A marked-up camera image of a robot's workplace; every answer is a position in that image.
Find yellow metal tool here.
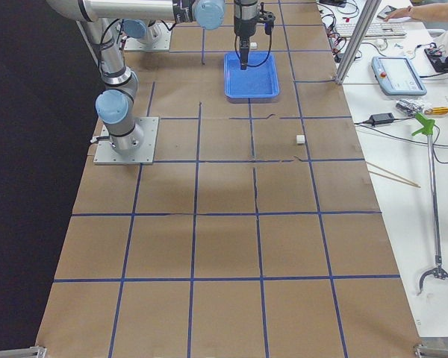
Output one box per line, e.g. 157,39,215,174
424,107,448,116

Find person hand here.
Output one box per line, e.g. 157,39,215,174
383,6,412,22

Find aluminium frame post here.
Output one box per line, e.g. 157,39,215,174
335,0,381,85

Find green handled reacher grabber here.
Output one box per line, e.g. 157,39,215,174
412,113,448,294

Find blue plastic tray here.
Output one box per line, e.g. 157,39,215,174
223,51,280,99

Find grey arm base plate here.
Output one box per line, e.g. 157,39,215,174
93,117,160,165

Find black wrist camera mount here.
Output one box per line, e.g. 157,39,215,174
258,2,276,36

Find brown paper table cover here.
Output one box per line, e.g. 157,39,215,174
37,1,418,357

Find white keyboard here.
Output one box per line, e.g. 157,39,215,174
335,22,407,38

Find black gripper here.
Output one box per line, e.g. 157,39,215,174
234,0,259,70

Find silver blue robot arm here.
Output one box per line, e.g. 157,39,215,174
49,1,225,163

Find black power adapter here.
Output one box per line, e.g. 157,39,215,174
369,113,395,127

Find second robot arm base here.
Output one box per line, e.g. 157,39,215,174
122,19,162,45

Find blue teach pendant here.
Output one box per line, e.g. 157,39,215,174
371,57,427,96

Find wooden chopstick pair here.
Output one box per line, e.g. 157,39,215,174
365,161,420,188

